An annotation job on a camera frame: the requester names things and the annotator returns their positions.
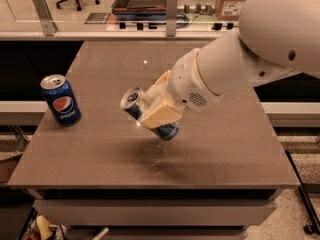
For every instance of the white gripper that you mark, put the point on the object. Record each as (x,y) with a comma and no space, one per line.
(187,81)

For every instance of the red bull can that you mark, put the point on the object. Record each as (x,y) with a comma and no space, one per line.
(134,103)

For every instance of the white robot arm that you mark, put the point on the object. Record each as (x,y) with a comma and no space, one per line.
(274,39)

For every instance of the blue pepsi can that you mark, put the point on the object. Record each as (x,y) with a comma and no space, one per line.
(58,94)

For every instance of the middle metal railing post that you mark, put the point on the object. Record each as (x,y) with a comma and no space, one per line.
(171,14)

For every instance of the metal railing post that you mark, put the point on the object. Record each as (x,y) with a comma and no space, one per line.
(171,14)
(47,23)

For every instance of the left metal railing post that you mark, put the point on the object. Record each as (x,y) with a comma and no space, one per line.
(47,23)

